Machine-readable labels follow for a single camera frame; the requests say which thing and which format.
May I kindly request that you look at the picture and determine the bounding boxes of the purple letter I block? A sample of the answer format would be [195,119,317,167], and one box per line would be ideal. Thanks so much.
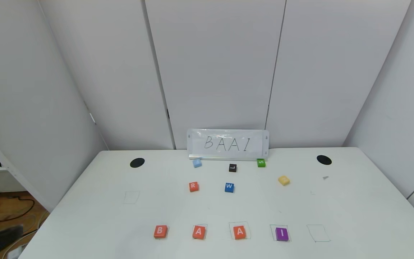
[275,227,290,242]

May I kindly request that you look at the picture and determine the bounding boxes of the white BAAI sign board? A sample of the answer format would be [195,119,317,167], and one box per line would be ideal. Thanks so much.
[187,129,270,161]

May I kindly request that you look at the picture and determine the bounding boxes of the white power strip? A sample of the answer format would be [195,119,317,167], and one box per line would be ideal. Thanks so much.
[7,245,26,259]

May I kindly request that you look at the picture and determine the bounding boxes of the thin floor cable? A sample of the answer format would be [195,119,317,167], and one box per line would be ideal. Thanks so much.
[11,228,39,259]

